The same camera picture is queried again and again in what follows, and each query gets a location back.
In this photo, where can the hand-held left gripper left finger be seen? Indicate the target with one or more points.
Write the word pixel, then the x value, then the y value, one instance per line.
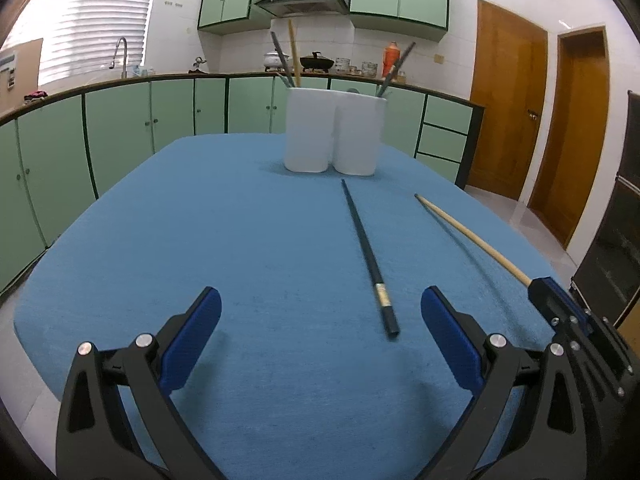
pixel 195 330

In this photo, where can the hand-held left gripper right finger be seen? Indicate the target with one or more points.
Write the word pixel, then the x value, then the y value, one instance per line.
pixel 450 335

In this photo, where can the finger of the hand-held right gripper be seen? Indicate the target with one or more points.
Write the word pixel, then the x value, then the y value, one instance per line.
pixel 575 300
pixel 547 302

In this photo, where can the light wooden chopstick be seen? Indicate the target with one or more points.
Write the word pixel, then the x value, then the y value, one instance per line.
pixel 294 55
pixel 470 237

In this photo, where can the black chopstick with gold band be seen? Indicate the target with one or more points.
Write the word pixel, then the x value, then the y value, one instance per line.
pixel 367 255
pixel 400 62

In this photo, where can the white plastic utensil holder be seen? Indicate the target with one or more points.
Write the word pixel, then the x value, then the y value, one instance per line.
pixel 330 130

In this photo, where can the grey chopstick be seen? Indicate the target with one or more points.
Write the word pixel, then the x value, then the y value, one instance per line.
pixel 279 57

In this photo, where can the dark glass cabinet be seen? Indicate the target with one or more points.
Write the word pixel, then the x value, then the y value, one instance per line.
pixel 617 240

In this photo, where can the blue tablecloth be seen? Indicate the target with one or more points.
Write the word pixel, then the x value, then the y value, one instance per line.
pixel 250 240

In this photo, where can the plain wooden door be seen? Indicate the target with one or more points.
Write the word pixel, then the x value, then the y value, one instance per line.
pixel 575 135

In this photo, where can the green lower kitchen cabinets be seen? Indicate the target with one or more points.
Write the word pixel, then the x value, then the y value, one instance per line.
pixel 120 130

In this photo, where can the metal kettle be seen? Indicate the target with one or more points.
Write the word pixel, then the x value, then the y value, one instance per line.
pixel 198 65

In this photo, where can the grey knife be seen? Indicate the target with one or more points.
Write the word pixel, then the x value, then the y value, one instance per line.
pixel 284 80

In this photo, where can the white cooking pot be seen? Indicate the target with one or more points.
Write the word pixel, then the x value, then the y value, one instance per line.
pixel 272 60

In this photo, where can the orange thermos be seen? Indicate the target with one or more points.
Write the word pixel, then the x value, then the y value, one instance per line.
pixel 390 60

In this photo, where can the red cloth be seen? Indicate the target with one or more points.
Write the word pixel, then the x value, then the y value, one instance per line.
pixel 35 96

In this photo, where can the chrome sink faucet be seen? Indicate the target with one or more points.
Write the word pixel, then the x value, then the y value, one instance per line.
pixel 122 52

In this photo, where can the black wok with lid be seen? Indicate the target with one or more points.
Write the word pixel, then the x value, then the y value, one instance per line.
pixel 316 62

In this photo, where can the cardboard box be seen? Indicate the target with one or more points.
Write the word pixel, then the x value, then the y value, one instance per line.
pixel 22 70

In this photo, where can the window blinds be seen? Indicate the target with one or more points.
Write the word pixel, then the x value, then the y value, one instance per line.
pixel 90 15

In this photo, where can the range hood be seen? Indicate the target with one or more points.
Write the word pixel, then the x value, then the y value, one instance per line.
pixel 302 4

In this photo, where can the wall socket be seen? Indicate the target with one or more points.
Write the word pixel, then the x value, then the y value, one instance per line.
pixel 439 58

